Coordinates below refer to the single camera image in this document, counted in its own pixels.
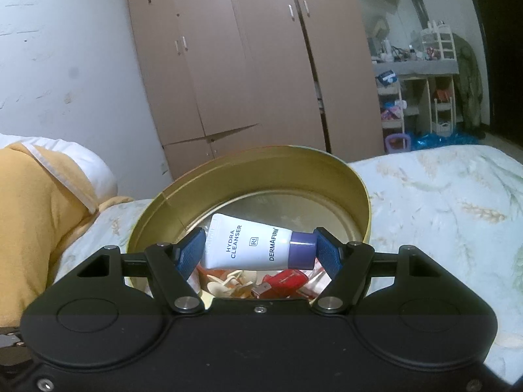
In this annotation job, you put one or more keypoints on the wooden spoon bundle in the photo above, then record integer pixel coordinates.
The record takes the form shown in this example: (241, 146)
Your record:
(229, 284)

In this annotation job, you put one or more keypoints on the floral bed sheet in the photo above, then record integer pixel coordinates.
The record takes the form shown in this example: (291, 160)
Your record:
(441, 220)

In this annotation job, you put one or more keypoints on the white desktop rack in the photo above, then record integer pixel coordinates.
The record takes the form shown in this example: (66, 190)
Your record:
(439, 43)

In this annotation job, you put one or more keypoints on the red usb stick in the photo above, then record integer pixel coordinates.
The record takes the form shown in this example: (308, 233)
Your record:
(286, 279)

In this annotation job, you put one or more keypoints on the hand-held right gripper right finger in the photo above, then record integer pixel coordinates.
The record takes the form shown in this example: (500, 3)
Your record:
(329, 253)

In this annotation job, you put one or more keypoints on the brown wardrobe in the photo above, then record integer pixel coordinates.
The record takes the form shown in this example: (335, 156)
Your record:
(245, 69)

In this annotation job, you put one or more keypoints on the dark door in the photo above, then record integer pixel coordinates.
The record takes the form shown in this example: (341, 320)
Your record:
(502, 69)

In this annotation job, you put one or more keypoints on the white tube purple cap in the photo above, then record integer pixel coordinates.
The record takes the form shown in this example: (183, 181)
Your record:
(245, 245)

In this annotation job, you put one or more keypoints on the round gold tin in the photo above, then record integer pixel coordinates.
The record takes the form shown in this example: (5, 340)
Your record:
(253, 171)

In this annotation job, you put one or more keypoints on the purple basket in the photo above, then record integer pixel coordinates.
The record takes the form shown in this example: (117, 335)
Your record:
(396, 145)

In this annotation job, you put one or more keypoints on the wall mirror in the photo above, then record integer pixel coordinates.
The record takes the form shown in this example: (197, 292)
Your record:
(388, 12)

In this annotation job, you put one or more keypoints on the white vanity shelf unit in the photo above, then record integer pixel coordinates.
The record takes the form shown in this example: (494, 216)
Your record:
(416, 67)

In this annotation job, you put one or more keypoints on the yellow blanket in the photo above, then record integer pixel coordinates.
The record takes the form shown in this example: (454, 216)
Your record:
(32, 220)

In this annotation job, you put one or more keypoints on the green hanging jacket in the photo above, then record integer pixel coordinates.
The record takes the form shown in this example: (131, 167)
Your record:
(468, 81)

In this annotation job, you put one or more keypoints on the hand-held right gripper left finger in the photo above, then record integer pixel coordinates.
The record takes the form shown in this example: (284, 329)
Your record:
(192, 251)

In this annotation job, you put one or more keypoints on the white pillow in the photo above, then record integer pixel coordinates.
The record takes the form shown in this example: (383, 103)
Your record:
(98, 179)

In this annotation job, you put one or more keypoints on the blue plastic bag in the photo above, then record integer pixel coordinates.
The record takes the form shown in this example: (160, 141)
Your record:
(441, 142)

